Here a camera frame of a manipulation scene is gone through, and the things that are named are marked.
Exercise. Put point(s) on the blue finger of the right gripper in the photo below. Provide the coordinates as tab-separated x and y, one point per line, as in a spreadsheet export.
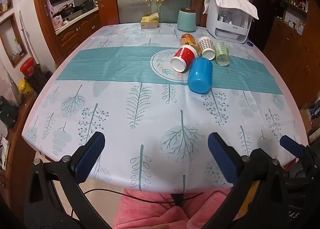
292	146

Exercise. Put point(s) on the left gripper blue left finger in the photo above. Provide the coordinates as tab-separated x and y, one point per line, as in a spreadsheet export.
86	156

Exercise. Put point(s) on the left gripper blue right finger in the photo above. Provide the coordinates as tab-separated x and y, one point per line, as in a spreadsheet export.
226	157

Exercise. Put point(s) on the red and white paper cup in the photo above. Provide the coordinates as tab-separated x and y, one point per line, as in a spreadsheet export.
183	58

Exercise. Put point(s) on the blue plastic cup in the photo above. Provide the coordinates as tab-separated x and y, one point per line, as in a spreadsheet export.
200	77

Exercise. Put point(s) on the green patterned cup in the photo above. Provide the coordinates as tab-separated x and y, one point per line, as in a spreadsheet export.
221	54

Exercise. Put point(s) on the orange patterned cup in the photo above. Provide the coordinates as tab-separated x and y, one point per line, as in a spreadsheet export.
188	39

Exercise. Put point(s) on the pink clothing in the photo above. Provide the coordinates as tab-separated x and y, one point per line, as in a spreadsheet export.
155	210

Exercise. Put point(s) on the leaf patterned tablecloth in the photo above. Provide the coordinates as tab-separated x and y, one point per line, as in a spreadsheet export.
120	82

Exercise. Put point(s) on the yellow round object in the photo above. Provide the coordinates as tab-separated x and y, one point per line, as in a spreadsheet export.
25	88

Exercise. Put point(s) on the wooden shelf cabinet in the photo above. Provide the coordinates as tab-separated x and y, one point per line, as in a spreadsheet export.
293	48

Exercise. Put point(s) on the red tin can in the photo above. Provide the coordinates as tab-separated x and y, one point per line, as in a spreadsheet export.
28	67

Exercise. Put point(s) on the white countertop appliance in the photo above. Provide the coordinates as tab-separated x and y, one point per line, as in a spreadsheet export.
228	24

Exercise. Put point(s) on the teal canister with brown lid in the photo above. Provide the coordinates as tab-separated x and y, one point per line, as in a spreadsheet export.
186	20

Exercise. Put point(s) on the yellow tissue box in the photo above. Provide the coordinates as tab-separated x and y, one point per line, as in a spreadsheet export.
150	22

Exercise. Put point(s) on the white cloth on appliance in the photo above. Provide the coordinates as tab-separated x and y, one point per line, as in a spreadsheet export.
243	5

